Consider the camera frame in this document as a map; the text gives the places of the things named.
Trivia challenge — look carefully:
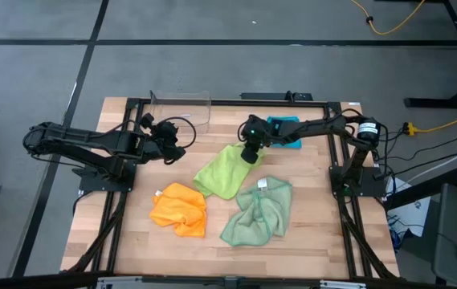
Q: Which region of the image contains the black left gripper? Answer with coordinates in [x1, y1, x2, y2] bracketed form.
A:
[139, 112, 187, 165]

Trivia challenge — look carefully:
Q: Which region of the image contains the clear plastic bin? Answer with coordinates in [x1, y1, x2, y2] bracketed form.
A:
[149, 90, 212, 136]

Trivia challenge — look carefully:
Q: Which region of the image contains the teal blue microfiber towel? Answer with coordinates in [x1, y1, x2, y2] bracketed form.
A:
[266, 116, 304, 149]

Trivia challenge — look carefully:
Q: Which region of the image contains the lime green microfiber towel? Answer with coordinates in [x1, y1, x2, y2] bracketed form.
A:
[193, 142, 267, 201]

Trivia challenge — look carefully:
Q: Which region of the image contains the sage green microfiber towel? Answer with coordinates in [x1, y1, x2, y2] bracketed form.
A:
[219, 176, 293, 247]

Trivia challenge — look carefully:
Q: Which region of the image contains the orange microfiber towel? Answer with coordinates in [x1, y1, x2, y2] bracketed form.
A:
[149, 182, 208, 238]

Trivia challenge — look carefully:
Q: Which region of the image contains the black table beam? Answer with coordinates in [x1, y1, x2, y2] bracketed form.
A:
[384, 168, 457, 210]

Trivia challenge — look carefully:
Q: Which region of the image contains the white paper sheet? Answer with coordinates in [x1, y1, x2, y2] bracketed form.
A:
[386, 176, 432, 238]

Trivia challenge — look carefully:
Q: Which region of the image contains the black overhead rig beam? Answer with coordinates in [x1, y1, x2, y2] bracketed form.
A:
[0, 271, 457, 289]

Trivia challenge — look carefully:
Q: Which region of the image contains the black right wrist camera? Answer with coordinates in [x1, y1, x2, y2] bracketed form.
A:
[270, 120, 289, 140]

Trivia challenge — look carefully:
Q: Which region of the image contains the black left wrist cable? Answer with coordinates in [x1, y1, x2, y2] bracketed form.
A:
[159, 116, 197, 165]

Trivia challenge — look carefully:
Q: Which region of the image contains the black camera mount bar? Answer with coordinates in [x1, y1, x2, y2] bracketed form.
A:
[239, 91, 314, 102]

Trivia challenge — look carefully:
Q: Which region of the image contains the black aluminium table frame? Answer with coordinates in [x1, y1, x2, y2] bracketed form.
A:
[67, 97, 400, 281]

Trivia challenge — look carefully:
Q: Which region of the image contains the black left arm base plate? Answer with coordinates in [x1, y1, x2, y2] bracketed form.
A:
[71, 160, 137, 193]

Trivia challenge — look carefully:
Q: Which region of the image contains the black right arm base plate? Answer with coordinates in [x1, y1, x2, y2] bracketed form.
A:
[329, 165, 386, 197]

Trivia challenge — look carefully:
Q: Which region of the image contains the yellow cable with plug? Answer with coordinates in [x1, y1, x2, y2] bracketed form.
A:
[402, 116, 457, 136]

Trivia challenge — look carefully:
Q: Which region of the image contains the long yellow extension cable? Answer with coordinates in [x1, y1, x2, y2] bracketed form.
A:
[350, 0, 426, 36]

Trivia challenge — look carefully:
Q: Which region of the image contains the silver metal bracket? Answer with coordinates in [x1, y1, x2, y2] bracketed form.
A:
[319, 279, 368, 289]

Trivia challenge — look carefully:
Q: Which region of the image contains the blue cable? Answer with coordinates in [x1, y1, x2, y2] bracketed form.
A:
[388, 216, 404, 252]

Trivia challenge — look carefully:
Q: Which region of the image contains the black power cable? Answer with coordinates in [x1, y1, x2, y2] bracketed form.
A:
[388, 132, 457, 161]
[388, 153, 457, 177]

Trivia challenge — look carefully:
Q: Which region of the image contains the black desk leg frame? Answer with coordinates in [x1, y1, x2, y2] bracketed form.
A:
[403, 0, 457, 109]

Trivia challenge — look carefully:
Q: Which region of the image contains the white cable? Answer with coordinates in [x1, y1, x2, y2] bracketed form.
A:
[406, 138, 457, 184]

